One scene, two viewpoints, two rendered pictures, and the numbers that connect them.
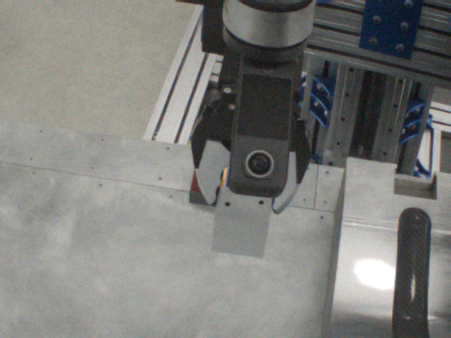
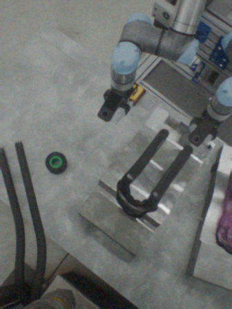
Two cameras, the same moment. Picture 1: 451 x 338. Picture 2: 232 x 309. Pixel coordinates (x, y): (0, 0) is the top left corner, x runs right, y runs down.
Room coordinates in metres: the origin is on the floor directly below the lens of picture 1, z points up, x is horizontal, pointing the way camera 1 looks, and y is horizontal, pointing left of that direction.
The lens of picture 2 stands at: (0.17, -0.26, 2.13)
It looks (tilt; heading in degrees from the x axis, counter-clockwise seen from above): 72 degrees down; 24
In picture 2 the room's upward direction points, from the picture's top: 9 degrees clockwise
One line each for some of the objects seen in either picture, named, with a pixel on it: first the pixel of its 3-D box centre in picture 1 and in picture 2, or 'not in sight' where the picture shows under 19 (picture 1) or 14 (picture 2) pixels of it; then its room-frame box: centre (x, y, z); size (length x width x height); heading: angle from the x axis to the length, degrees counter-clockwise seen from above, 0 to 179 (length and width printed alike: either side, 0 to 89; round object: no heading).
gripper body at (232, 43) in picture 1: (261, 72); (122, 87); (0.66, -0.02, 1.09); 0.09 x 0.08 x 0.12; 177
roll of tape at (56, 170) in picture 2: not in sight; (56, 163); (0.38, 0.08, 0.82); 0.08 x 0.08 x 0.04
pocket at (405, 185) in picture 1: (412, 193); (171, 123); (0.74, -0.21, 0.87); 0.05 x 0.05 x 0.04; 87
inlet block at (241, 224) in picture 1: (247, 186); (121, 105); (0.68, -0.02, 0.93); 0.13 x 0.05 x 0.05; 177
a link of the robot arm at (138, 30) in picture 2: not in sight; (140, 36); (0.76, -0.01, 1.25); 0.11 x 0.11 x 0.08; 15
